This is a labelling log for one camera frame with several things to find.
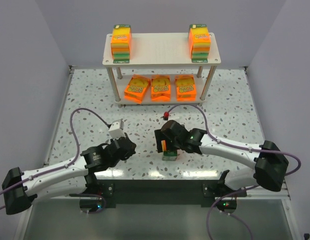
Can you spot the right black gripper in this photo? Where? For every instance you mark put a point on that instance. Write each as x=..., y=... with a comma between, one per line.
x=159, y=141

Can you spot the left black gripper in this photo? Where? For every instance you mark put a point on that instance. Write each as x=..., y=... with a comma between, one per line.
x=129, y=146

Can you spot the orange Scrub Daddy box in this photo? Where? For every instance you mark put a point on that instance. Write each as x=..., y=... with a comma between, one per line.
x=185, y=88
x=137, y=88

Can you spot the green orange sponge box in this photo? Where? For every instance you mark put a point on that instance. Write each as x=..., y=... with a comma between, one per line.
x=121, y=42

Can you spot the orange box green end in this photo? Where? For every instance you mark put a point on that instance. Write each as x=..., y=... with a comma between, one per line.
x=199, y=41

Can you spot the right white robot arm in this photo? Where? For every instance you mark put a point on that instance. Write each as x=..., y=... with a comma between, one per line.
x=265, y=165

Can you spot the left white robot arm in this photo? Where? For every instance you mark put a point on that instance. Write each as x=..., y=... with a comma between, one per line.
x=21, y=188

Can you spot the white two-tier shelf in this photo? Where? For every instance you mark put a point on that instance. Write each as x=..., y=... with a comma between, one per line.
x=161, y=51

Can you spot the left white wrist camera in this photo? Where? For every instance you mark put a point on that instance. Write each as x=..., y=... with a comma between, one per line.
x=116, y=129

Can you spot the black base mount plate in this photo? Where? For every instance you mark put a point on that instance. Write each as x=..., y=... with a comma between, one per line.
x=158, y=192

